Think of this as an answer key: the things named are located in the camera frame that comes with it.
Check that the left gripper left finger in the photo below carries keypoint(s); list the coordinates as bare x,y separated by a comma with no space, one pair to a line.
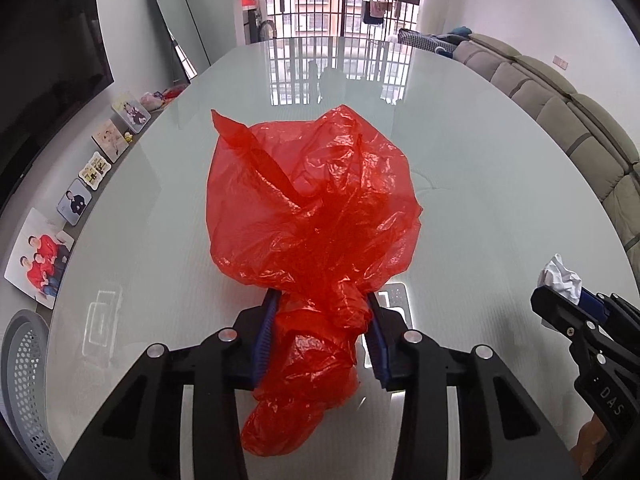
175,410

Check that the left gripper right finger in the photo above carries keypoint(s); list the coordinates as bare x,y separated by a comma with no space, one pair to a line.
464,413

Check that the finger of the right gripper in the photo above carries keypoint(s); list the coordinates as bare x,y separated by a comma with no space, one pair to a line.
576,325
618,317

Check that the white paper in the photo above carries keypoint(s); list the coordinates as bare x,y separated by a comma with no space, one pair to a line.
565,282

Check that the red plastic bag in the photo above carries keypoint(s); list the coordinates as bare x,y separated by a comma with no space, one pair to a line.
324,212

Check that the grey perforated trash basket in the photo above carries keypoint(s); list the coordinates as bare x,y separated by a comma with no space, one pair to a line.
23,386

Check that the right hand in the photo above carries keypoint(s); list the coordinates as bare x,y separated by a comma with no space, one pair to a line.
594,451

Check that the grey sofa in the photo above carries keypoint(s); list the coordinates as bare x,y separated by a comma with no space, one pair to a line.
587,133

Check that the large family photo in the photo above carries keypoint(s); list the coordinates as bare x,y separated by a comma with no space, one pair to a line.
39,258

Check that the pink plush toy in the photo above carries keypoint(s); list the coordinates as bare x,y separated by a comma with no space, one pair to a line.
152,101

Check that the red packet on console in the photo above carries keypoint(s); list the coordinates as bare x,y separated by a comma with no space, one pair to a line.
172,92

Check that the standing mirror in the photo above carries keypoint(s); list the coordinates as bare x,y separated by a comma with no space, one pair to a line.
184,36

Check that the man portrait photo frame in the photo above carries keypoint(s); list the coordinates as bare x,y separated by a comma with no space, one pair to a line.
74,202

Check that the collage photo frame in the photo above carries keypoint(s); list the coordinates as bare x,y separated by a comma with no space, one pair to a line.
94,171

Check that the baby photo frame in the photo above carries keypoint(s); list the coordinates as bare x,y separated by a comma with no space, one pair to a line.
110,141

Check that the child photo frame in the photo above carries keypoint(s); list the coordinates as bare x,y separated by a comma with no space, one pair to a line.
132,112

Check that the black wall television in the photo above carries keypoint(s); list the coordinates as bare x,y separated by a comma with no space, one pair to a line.
53,63

